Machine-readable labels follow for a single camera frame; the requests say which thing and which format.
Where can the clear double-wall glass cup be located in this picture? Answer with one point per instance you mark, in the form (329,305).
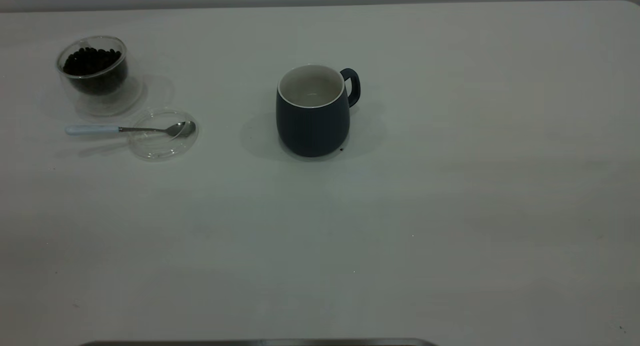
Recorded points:
(102,101)

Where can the dark coffee beans pile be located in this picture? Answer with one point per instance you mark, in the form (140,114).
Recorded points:
(92,61)

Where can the clear round glass lid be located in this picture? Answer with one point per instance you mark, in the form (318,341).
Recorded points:
(162,146)

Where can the dark grey ceramic mug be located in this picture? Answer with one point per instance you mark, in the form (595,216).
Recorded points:
(312,129)

